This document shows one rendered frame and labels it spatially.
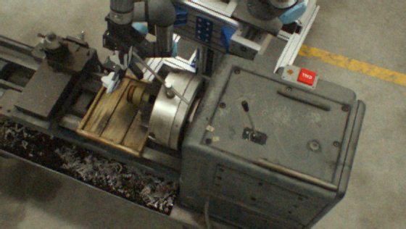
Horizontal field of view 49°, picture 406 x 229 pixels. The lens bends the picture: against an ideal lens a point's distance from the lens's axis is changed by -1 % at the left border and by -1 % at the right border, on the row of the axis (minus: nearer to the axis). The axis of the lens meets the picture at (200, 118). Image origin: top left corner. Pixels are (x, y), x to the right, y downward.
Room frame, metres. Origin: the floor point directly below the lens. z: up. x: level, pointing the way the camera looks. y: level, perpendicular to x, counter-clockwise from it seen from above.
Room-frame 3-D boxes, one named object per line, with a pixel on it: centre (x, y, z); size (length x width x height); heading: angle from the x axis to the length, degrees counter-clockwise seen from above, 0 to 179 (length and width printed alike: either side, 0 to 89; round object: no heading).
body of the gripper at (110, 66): (1.07, 0.37, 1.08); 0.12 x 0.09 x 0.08; 164
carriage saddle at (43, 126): (1.06, 0.73, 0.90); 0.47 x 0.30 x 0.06; 164
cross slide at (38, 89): (1.06, 0.68, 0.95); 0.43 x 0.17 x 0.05; 164
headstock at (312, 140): (0.79, -0.28, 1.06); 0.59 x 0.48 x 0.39; 74
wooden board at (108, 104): (0.95, 0.34, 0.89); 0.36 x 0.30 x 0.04; 164
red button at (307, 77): (0.98, -0.39, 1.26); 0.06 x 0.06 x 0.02; 74
